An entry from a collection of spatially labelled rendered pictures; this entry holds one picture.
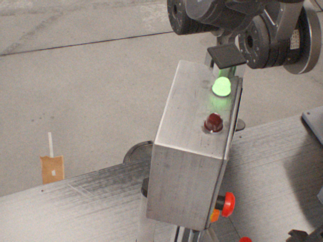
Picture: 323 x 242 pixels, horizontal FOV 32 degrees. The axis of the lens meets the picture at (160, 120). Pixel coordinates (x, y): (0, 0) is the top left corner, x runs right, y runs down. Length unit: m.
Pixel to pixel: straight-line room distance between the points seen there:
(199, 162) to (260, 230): 0.73
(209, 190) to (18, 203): 0.75
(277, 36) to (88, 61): 1.73
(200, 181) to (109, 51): 2.29
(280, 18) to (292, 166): 0.44
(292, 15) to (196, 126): 0.65
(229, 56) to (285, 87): 2.18
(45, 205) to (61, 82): 1.49
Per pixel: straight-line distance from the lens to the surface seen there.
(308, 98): 2.98
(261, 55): 1.38
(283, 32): 1.37
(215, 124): 0.74
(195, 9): 0.99
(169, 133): 0.74
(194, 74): 0.82
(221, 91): 0.79
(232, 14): 1.00
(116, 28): 3.17
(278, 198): 1.51
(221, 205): 0.86
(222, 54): 0.82
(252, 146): 1.59
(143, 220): 0.99
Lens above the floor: 2.04
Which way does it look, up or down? 49 degrees down
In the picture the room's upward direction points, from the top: 7 degrees clockwise
